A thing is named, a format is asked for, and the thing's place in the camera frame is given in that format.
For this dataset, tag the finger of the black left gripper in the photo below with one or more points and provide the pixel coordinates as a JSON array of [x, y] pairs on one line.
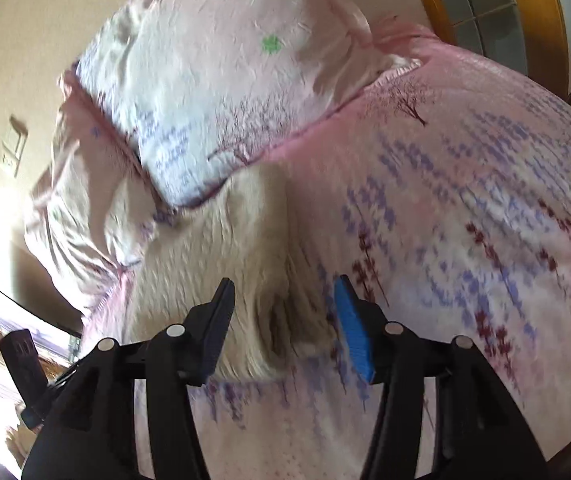
[[18, 350]]

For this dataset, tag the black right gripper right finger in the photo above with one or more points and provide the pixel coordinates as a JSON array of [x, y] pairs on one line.
[[479, 431]]

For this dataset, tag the orange wooden headboard frame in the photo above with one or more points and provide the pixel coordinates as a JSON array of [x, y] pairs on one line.
[[532, 37]]

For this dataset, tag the pale pink crumpled pillow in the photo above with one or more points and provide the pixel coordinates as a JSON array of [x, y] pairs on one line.
[[93, 209]]

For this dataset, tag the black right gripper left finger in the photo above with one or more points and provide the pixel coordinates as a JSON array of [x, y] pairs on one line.
[[90, 431]]

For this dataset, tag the pink floral bed sheet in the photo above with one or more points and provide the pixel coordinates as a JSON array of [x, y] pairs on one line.
[[444, 194]]

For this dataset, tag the white wall socket plate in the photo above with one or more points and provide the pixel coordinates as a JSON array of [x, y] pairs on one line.
[[12, 145]]

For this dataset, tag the floral pillow with tree print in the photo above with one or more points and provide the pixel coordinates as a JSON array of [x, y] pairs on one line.
[[201, 88]]

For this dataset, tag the beige cable-knit sweater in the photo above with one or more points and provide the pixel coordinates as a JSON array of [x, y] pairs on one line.
[[247, 232]]

